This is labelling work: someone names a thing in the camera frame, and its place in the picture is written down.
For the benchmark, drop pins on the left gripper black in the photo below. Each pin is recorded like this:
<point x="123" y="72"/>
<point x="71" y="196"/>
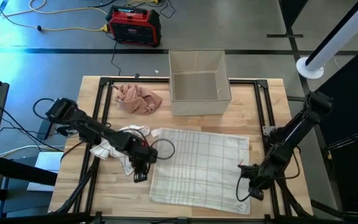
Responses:
<point x="141" y="155"/>

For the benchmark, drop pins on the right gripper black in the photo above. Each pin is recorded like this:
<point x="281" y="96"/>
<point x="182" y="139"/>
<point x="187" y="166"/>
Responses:
<point x="259" y="175"/>

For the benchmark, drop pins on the white towel red check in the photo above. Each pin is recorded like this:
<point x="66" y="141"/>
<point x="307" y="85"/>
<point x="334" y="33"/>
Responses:
<point x="107" y="151"/>

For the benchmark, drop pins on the white towel grey plaid lines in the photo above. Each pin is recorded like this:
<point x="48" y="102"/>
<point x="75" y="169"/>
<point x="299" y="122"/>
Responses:
<point x="203" y="171"/>

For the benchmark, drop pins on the pink towel white stripes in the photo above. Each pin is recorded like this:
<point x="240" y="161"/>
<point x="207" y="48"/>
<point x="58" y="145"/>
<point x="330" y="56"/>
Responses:
<point x="138" y="101"/>

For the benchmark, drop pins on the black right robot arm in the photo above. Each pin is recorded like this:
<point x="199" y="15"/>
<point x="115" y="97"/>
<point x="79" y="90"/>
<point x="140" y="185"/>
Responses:
<point x="294" y="130"/>

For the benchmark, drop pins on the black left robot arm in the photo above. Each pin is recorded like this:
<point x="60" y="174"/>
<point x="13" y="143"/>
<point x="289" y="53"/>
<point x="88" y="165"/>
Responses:
<point x="82" y="119"/>

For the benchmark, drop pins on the white flat panel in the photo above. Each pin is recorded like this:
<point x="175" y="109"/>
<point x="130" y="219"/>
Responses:
<point x="46" y="165"/>

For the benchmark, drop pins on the black partition screen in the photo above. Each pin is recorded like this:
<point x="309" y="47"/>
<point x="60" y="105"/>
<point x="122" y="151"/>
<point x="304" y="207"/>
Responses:
<point x="353" y="174"/>

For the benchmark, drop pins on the black power brick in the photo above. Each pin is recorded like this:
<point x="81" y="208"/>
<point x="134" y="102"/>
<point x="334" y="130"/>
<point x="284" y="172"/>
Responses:
<point x="45" y="130"/>

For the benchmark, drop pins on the beige fabric storage box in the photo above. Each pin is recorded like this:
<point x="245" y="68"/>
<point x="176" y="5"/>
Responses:
<point x="199" y="87"/>

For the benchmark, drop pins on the red black power station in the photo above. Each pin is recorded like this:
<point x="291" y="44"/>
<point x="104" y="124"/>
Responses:
<point x="133" y="28"/>

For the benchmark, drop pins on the white tower fan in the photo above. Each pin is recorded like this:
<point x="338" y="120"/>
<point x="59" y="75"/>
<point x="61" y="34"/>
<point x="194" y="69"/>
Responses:
<point x="337" y="34"/>

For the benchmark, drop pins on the black floor stand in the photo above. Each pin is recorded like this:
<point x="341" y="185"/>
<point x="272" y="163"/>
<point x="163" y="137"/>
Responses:
<point x="290" y="12"/>

